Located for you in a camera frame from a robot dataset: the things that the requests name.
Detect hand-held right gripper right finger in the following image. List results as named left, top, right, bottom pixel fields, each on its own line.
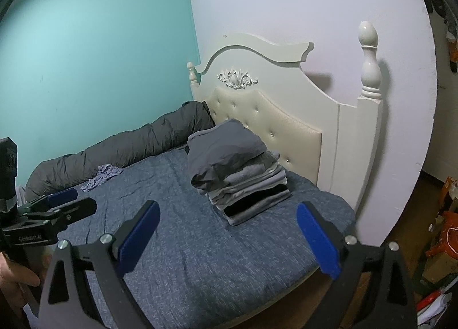
left=296, top=201, right=417, bottom=329

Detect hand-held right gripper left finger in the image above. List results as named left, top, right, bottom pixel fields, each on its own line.
left=37, top=200, right=161, bottom=329

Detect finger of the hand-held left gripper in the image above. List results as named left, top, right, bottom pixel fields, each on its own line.
left=54, top=197, right=98, bottom=224
left=25, top=188, right=78, bottom=213

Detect grey garment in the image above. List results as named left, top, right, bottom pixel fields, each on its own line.
left=187, top=119, right=267, bottom=190

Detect stack of folded clothes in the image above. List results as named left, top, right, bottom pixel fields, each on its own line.
left=200, top=152, right=290, bottom=227

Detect person's left hand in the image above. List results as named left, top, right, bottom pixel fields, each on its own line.
left=0, top=252, right=42, bottom=301

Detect purple white crumpled cloth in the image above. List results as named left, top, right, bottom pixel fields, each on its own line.
left=80, top=164, right=124, bottom=193

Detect blue patterned bedspread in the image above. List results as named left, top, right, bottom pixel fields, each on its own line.
left=21, top=150, right=356, bottom=315

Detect dark grey rolled quilt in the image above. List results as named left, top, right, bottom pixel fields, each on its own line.
left=24, top=101, right=217, bottom=201

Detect cardboard box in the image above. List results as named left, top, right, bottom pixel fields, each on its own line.
left=422, top=250, right=458, bottom=284

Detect orange plastic bag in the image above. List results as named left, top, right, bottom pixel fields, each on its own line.
left=427, top=211, right=458, bottom=258

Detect red white packet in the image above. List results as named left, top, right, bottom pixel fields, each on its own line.
left=417, top=288, right=453, bottom=315

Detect white bed headboard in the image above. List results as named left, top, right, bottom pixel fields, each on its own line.
left=187, top=21, right=384, bottom=240

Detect dark hanging items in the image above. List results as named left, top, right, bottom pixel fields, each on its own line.
left=426, top=0, right=448, bottom=18

